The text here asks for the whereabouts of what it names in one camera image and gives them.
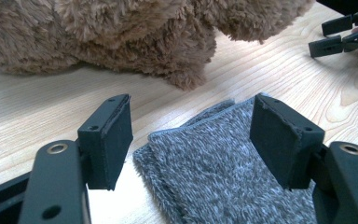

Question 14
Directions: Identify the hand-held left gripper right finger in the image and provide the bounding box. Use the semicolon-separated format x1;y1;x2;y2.
249;92;326;190

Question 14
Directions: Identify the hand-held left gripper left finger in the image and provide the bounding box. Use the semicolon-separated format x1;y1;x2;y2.
77;93;134;191

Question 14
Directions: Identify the grey fuzzy cloth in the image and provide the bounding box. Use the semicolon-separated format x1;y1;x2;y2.
132;92;319;224

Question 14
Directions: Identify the brown plush bear toy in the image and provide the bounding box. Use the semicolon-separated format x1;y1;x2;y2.
0;0;315;91

